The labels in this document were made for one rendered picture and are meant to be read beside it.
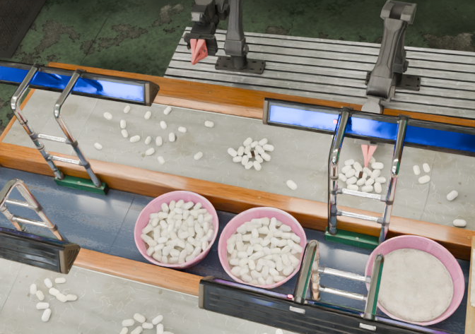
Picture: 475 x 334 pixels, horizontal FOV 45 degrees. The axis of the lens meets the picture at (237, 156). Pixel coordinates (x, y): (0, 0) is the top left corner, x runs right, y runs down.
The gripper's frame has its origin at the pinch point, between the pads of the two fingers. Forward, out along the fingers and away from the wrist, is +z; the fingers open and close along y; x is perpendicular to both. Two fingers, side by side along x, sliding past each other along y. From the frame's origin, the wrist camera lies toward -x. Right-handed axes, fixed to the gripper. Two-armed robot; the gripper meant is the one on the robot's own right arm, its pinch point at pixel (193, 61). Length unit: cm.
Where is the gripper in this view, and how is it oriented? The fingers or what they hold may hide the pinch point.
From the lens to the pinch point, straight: 179.4
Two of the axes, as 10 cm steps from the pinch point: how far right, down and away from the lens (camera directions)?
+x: 1.3, 5.7, 8.1
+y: 9.6, 1.4, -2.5
